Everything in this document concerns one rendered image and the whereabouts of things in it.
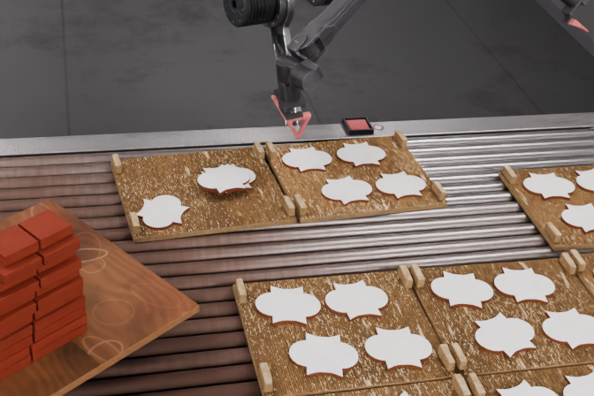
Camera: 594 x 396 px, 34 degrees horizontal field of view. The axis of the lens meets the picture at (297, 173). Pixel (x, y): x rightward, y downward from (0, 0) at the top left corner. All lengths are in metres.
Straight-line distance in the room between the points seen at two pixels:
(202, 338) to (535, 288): 0.79
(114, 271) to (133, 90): 2.90
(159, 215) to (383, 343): 0.66
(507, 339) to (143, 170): 1.04
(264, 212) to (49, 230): 0.80
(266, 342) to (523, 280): 0.65
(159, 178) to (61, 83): 2.48
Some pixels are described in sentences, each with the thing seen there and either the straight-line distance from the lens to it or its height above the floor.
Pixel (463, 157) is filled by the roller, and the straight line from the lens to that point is 2.81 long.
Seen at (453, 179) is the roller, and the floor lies 0.91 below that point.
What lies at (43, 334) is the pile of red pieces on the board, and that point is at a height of 1.09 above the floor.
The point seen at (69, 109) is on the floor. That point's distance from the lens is 4.74.
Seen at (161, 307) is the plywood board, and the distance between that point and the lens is 1.97.
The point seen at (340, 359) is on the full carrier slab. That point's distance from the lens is 2.03.
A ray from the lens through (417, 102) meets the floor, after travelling 5.03.
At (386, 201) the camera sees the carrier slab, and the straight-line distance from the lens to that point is 2.52.
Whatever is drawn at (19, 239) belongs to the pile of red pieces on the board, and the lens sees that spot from 1.74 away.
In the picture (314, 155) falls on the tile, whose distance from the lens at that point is 2.65.
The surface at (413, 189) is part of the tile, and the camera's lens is 2.57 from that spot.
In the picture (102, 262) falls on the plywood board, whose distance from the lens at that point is 2.08.
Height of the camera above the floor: 2.34
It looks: 33 degrees down
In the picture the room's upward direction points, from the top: 6 degrees clockwise
